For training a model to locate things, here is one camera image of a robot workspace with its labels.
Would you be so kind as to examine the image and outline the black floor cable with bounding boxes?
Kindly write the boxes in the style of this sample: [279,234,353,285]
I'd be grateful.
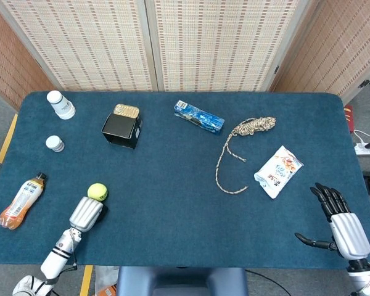
[245,269,292,296]

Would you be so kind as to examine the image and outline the white power strip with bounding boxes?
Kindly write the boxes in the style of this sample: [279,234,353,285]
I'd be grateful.
[354,142,370,156]

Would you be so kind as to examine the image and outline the orange printed package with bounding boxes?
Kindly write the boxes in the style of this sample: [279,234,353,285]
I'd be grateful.
[97,285,117,296]

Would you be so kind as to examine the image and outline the small white pill bottle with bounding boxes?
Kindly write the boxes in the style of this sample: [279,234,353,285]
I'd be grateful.
[45,135,65,153]

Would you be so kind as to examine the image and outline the large white pill bottle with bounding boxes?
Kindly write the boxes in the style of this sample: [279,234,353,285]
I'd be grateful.
[46,90,76,120]

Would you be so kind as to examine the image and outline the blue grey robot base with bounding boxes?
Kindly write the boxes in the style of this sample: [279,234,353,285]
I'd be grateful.
[116,266,249,296]

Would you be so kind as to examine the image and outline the white snack bag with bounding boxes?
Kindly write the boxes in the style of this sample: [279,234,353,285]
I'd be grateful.
[253,145,305,200]

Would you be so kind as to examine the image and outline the orange woven screen panel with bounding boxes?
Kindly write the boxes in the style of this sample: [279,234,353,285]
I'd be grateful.
[0,0,55,109]
[270,0,370,105]

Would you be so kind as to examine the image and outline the pale bamboo screen panel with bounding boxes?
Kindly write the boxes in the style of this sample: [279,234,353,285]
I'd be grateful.
[144,0,324,93]
[0,0,158,93]

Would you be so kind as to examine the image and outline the white power cable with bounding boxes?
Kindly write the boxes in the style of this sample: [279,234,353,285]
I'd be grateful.
[353,129,370,146]

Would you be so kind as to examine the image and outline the gold sardine tin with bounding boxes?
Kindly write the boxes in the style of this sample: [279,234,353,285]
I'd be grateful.
[112,104,142,119]

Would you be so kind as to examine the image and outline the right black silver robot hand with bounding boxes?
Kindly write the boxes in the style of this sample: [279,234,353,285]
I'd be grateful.
[294,183,370,261]

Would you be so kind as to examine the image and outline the red yellow flat package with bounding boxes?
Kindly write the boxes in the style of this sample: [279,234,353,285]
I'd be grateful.
[343,104,356,134]

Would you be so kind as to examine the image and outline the blue felt table cover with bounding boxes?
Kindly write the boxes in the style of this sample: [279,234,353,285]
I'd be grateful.
[0,91,370,269]

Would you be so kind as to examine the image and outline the beige braided rope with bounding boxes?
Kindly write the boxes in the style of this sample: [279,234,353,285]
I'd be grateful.
[215,116,277,195]

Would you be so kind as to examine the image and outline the orange tea drink bottle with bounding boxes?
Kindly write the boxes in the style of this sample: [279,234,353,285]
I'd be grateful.
[0,172,47,231]

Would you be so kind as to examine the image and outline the black open cardboard box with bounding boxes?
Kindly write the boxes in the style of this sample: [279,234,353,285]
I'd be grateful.
[101,113,143,150]

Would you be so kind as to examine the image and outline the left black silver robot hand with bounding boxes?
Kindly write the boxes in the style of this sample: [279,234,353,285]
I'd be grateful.
[68,196,109,234]

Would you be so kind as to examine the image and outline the blue toothpaste carton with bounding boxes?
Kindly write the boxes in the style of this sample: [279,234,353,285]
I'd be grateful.
[173,99,226,135]

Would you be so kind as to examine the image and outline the yellow tennis ball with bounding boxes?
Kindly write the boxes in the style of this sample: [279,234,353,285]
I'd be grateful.
[87,183,109,202]

